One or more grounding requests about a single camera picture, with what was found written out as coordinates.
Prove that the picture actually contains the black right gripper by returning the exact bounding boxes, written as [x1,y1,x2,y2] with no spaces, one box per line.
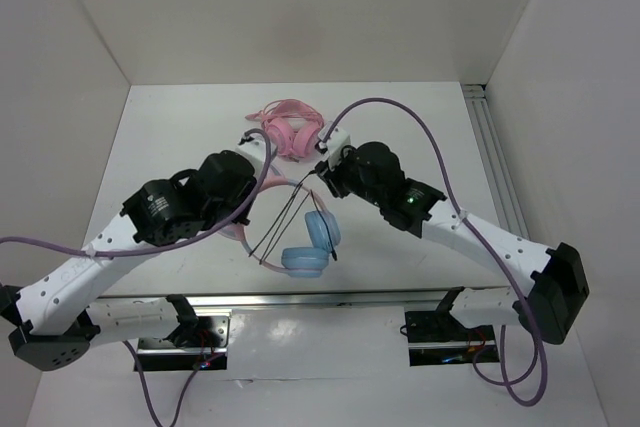
[316,145,385,206]

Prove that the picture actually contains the pink blue cat-ear headphones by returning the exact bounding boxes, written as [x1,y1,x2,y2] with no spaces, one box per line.
[221,175,342,278]

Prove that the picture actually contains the black headphone cable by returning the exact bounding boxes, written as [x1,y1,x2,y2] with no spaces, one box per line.
[248,166,342,266]

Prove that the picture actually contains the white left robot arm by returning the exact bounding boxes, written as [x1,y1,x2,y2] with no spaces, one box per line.
[1,150,270,372]

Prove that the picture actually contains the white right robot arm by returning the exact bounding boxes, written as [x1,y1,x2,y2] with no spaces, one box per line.
[315,139,589,345]

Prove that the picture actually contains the pink wrapped headphones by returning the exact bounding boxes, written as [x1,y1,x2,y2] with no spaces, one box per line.
[245,99,325,161]

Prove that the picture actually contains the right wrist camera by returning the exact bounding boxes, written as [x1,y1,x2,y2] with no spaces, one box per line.
[315,125,351,170]

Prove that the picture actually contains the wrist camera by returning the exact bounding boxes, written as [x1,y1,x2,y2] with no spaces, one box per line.
[315,125,351,170]
[235,133,277,177]

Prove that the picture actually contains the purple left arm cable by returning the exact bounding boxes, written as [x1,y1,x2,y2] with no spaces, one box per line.
[0,129,274,427]

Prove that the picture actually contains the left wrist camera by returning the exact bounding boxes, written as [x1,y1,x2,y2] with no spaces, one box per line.
[235,133,277,177]

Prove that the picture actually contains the aluminium right side rail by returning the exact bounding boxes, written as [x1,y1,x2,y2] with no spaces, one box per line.
[461,84,529,238]

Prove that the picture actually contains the aluminium rail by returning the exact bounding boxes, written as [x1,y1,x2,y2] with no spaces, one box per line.
[97,288,506,309]
[461,84,529,238]

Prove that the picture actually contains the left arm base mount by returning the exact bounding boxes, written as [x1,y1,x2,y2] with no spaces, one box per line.
[135,309,231,372]

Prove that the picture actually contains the aluminium front rail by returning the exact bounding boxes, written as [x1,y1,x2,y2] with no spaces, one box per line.
[97,288,506,309]

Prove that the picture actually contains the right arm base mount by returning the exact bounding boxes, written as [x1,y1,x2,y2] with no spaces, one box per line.
[399,310,500,367]

